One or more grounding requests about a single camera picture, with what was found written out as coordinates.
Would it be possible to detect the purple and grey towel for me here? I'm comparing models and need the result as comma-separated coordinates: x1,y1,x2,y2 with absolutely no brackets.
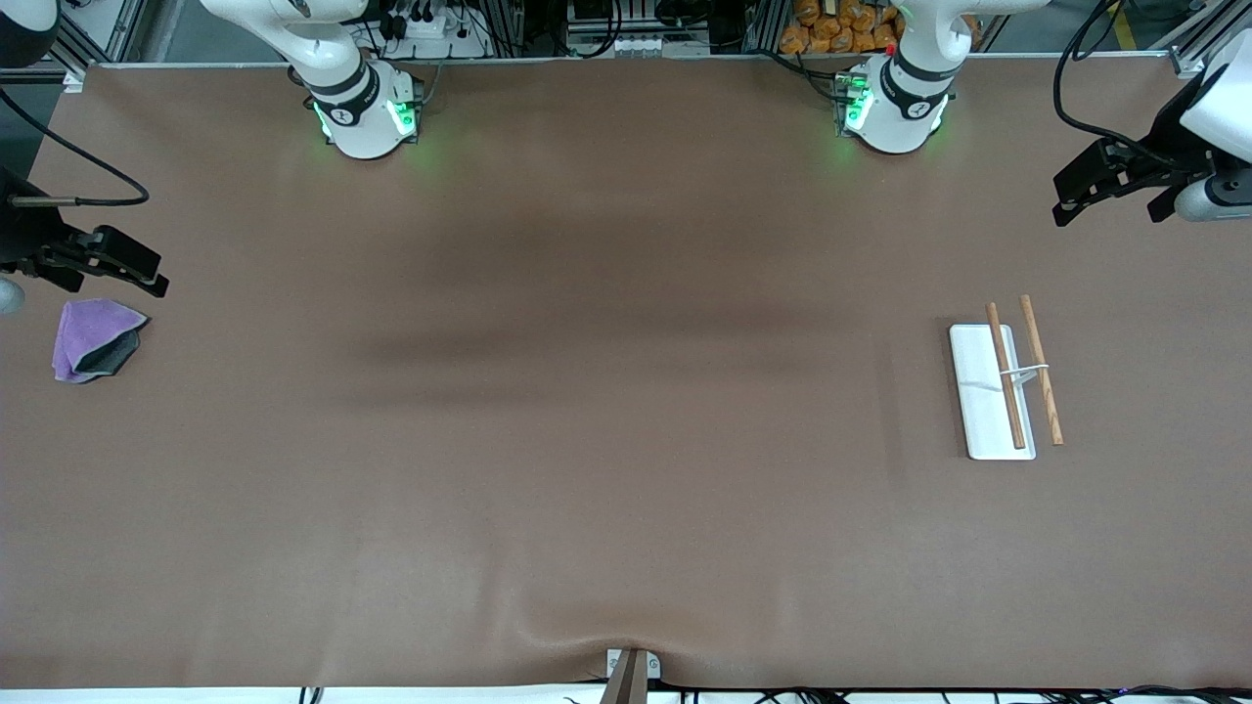
52,299,150,384

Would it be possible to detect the white rack with wooden bars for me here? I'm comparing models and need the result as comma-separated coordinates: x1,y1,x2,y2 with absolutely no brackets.
949,295,1064,461

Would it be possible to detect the pile of orange packets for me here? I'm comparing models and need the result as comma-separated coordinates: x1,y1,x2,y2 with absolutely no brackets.
780,0,979,55

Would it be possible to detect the white power strip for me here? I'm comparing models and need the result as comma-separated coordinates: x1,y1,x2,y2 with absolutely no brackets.
386,12,470,42

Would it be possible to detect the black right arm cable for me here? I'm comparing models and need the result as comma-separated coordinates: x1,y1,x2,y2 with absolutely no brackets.
0,88,150,208

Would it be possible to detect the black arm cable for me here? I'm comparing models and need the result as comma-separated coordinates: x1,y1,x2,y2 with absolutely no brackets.
0,88,150,208
1052,0,1175,148

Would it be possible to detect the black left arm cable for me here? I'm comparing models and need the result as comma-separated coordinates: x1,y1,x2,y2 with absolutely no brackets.
1052,0,1175,148

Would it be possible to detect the aluminium frame post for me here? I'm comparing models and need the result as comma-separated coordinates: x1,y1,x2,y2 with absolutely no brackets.
1154,0,1233,79
54,0,148,94

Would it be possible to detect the metal table edge bracket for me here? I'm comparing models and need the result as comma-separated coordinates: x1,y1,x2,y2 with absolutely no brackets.
599,648,662,704

